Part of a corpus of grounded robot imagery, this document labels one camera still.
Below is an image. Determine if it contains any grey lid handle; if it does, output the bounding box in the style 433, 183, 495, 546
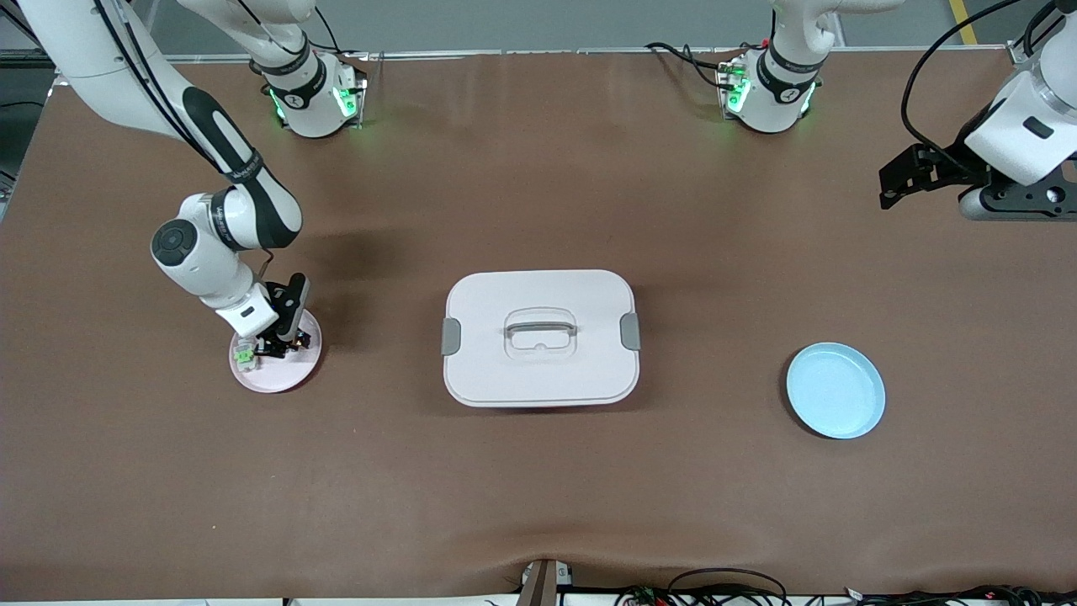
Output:
503, 317, 579, 348

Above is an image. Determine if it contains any black right arm base cable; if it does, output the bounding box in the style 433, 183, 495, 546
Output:
282, 4, 371, 64

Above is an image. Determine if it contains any light blue round plate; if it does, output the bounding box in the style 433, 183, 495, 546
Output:
786, 342, 887, 440

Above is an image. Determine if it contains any black looped cable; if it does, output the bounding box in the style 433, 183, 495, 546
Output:
667, 568, 789, 606

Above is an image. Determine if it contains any aluminium frame profile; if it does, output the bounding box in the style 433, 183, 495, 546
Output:
0, 0, 64, 85
1008, 0, 1077, 66

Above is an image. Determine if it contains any white lidded storage box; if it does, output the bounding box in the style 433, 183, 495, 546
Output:
442, 269, 642, 409

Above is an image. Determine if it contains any black left arm base cable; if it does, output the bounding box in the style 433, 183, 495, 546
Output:
645, 40, 745, 95

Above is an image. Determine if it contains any pink round plate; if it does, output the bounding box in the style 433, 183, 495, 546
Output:
229, 305, 323, 394

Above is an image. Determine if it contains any black arm base cable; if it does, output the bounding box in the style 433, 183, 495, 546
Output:
282, 4, 371, 64
645, 40, 745, 95

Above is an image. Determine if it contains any black cable bundle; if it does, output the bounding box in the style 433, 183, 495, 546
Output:
841, 583, 1077, 606

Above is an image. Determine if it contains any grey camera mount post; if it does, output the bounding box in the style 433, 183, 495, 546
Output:
516, 558, 575, 606

